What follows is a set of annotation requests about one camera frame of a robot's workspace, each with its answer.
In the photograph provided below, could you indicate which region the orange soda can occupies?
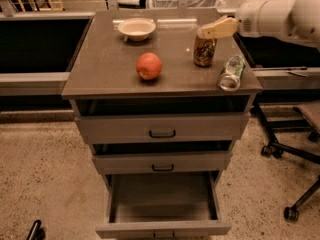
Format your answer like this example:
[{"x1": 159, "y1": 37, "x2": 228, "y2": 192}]
[{"x1": 193, "y1": 36, "x2": 216, "y2": 67}]

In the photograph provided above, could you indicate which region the grey bottom drawer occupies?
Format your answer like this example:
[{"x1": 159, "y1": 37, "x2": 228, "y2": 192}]
[{"x1": 96, "y1": 172, "x2": 231, "y2": 240}]

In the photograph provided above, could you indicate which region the grey middle drawer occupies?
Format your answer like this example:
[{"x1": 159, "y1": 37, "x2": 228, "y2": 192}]
[{"x1": 93, "y1": 140, "x2": 232, "y2": 174}]

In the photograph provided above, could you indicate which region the red apple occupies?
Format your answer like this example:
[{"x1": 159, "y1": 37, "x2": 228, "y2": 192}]
[{"x1": 136, "y1": 53, "x2": 162, "y2": 81}]

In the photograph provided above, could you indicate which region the grey top drawer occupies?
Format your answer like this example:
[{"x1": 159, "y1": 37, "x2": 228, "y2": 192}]
[{"x1": 72, "y1": 95, "x2": 251, "y2": 144}]

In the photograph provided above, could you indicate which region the white wire basket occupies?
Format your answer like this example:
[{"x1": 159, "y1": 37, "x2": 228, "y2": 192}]
[{"x1": 147, "y1": 0, "x2": 226, "y2": 9}]

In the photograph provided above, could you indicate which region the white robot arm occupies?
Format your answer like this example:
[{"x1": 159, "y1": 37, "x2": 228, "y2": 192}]
[{"x1": 197, "y1": 0, "x2": 320, "y2": 48}]

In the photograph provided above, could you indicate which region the grey drawer cabinet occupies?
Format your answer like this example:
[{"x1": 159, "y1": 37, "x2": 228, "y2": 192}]
[{"x1": 61, "y1": 8, "x2": 264, "y2": 240}]

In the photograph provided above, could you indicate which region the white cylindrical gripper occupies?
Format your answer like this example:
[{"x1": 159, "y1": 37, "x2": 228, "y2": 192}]
[{"x1": 197, "y1": 0, "x2": 264, "y2": 39}]

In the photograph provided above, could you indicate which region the green soda can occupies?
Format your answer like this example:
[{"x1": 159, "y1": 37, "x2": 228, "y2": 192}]
[{"x1": 217, "y1": 55, "x2": 246, "y2": 91}]

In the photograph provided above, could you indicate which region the black object bottom left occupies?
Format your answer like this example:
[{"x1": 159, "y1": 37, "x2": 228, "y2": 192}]
[{"x1": 26, "y1": 220, "x2": 46, "y2": 240}]

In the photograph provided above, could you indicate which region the white bowl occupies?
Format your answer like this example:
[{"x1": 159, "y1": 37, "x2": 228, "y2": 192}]
[{"x1": 118, "y1": 18, "x2": 156, "y2": 41}]

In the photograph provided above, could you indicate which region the grey drawer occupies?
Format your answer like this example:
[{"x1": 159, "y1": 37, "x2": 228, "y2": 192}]
[
  {"x1": 93, "y1": 140, "x2": 232, "y2": 174},
  {"x1": 72, "y1": 95, "x2": 251, "y2": 144},
  {"x1": 96, "y1": 172, "x2": 231, "y2": 240}
]

